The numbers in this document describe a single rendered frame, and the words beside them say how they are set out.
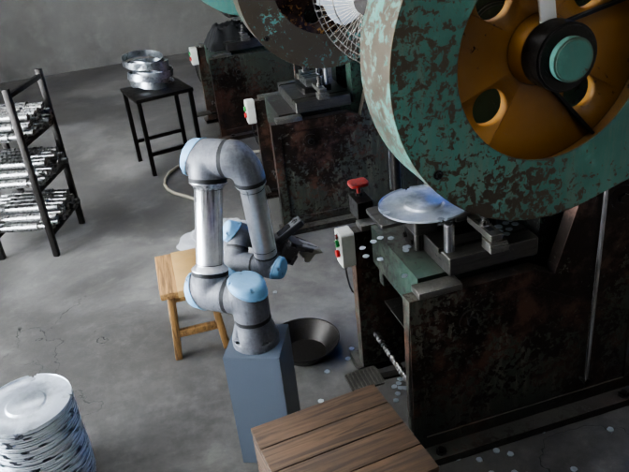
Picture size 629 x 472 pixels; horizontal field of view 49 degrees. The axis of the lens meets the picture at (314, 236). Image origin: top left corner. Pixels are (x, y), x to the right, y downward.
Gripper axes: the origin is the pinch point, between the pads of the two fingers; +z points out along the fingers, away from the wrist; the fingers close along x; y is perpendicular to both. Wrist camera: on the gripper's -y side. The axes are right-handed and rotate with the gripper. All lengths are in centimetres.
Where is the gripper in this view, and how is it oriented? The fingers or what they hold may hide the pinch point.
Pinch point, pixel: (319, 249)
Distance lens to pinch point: 242.9
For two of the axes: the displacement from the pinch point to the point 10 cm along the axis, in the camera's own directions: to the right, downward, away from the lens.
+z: 8.7, 2.5, 4.2
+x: 2.9, 4.2, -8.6
